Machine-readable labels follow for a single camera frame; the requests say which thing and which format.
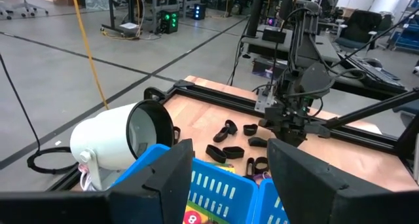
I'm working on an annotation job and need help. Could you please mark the black stand with white plate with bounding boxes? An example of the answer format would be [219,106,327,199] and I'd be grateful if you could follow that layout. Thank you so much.
[101,0,141,40]

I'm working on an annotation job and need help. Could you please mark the black floor cable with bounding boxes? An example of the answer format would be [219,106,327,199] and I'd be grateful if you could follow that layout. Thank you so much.
[0,52,80,176]

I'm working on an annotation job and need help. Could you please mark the purple spiral wrist coil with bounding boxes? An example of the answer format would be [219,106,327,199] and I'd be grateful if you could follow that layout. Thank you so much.
[244,170,273,183]

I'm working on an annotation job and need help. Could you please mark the white lamp cable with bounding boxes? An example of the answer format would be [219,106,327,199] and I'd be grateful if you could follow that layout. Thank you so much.
[78,163,96,192]

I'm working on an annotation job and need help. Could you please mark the black computer green lights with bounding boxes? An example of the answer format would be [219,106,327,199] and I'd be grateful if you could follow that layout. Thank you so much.
[158,10,180,35]

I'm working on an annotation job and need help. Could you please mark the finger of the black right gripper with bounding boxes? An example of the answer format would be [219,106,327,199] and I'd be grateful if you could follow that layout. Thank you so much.
[290,129,309,149]
[274,128,292,149]

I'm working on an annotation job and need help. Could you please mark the black keyboard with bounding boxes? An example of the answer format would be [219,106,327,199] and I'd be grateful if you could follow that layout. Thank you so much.
[338,52,407,90]

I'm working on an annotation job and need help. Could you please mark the black aluminium table frame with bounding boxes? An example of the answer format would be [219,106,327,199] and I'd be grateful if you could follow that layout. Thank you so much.
[47,79,419,192]

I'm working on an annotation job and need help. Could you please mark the blue storage bin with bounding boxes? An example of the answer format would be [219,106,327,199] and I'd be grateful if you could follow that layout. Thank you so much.
[389,14,419,53]

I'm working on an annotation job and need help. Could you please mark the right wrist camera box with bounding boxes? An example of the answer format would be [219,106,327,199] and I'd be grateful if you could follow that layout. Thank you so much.
[254,85,276,114]

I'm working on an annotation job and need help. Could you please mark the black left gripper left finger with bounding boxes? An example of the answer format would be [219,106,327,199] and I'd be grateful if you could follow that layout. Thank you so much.
[0,138,194,224]

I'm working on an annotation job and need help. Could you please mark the black office chair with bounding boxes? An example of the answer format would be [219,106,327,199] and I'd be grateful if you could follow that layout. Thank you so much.
[333,9,393,53]

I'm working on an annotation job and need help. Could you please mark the small black box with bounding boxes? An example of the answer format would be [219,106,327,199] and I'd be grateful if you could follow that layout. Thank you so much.
[261,27,287,44]

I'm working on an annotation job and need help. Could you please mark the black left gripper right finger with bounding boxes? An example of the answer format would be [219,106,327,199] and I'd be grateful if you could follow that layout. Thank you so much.
[266,138,419,224]

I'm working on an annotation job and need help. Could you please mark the black box blue lights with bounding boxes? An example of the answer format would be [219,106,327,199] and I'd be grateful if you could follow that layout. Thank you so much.
[192,3,207,21]

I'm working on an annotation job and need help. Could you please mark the yellow hanging power cord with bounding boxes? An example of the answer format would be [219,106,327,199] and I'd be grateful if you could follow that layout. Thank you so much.
[69,0,111,111]

